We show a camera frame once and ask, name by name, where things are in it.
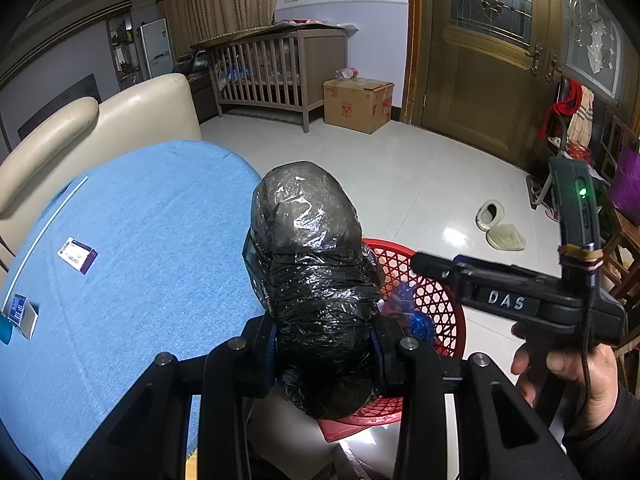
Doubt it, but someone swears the red plastic basket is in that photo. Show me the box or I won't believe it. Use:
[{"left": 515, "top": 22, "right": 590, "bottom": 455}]
[{"left": 318, "top": 238, "right": 466, "bottom": 443}]

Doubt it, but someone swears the wooden glass door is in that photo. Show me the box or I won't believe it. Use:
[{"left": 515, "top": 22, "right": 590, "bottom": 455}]
[{"left": 401, "top": 0, "right": 639, "bottom": 168}]

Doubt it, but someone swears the blue plastic bag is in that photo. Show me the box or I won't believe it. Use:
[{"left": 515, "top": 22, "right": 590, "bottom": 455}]
[{"left": 378, "top": 282, "right": 436, "bottom": 347}]

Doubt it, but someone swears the blue thermos bottle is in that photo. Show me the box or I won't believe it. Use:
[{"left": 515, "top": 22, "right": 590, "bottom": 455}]
[{"left": 0, "top": 316, "right": 17, "bottom": 344}]

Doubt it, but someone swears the white purple medicine box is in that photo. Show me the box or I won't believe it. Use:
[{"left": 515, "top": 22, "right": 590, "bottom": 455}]
[{"left": 58, "top": 237, "right": 98, "bottom": 275}]

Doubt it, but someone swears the brown cardboard box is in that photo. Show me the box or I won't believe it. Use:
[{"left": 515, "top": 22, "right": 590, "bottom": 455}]
[{"left": 323, "top": 78, "right": 395, "bottom": 134}]

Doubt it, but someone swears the black plastic bag bundle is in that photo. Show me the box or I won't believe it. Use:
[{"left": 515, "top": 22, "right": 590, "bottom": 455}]
[{"left": 243, "top": 162, "right": 384, "bottom": 419}]

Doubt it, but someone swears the white air conditioner unit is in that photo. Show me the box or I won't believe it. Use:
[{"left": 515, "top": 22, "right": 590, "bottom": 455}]
[{"left": 139, "top": 18, "right": 174, "bottom": 78}]

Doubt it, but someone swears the wooden baby crib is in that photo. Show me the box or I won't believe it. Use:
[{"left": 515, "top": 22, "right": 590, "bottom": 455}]
[{"left": 192, "top": 21, "right": 348, "bottom": 132}]

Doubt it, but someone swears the blue white carton box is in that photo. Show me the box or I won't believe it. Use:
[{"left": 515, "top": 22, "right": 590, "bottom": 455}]
[{"left": 1, "top": 294, "right": 39, "bottom": 340}]

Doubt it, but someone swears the right human hand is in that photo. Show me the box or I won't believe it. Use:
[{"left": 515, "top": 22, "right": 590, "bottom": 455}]
[{"left": 511, "top": 344, "right": 618, "bottom": 430}]

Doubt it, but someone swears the beige slipper far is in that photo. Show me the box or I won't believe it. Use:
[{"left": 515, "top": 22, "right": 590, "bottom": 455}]
[{"left": 475, "top": 200, "right": 504, "bottom": 232}]

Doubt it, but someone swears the cream leather sofa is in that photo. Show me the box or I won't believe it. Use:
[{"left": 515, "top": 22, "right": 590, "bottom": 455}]
[{"left": 0, "top": 74, "right": 202, "bottom": 276}]

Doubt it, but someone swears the blue round tablecloth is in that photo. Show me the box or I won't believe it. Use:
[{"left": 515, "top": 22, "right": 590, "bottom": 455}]
[{"left": 1, "top": 141, "right": 262, "bottom": 479}]

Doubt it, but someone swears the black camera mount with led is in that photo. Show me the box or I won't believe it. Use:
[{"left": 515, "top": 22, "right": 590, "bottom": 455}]
[{"left": 549, "top": 157, "right": 603, "bottom": 292}]

